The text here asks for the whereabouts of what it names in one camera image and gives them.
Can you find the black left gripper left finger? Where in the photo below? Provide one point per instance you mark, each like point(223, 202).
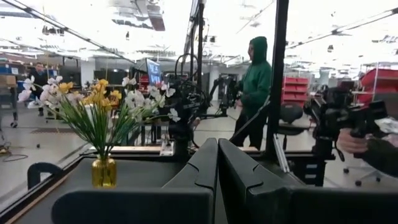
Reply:
point(186, 202)

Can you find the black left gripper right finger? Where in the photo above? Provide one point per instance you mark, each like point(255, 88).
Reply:
point(264, 202)

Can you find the white artificial flower bunch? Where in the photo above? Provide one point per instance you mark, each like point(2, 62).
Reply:
point(46, 93)
point(146, 99)

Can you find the yellow artificial flower bunch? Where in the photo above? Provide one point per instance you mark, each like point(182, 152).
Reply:
point(99, 99)

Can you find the black background robot arm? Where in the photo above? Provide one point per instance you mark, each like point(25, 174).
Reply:
point(224, 93)

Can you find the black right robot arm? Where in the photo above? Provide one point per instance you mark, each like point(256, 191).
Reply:
point(186, 124)

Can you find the person's forearm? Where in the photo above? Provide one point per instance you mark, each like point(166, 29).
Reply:
point(384, 155)

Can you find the yellow glass vase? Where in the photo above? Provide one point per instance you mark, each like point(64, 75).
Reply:
point(104, 172)

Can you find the black office chair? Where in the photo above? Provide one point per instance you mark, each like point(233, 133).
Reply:
point(290, 115)

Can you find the person's hand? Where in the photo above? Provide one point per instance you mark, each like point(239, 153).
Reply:
point(349, 141)

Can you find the person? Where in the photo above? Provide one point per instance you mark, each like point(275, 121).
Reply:
point(255, 90)
point(38, 77)

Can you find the red shelf bins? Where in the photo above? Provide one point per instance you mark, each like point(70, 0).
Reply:
point(381, 82)
point(295, 90)

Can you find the blue screen monitor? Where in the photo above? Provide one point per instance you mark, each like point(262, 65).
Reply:
point(154, 71)

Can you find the black metal rig frame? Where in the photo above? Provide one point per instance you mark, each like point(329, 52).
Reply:
point(277, 77)

